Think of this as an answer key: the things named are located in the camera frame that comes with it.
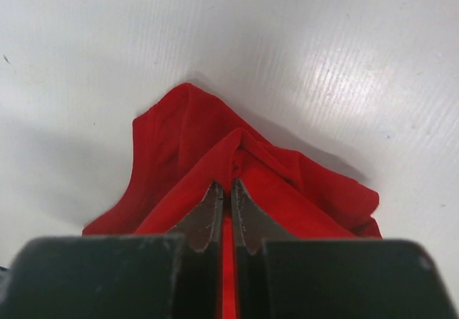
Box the red t-shirt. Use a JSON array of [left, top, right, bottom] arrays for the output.
[[81, 82, 383, 319]]

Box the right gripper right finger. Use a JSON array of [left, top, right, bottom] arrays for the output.
[[230, 178, 297, 318]]

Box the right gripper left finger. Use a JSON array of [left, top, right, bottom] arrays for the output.
[[169, 181, 224, 318]]

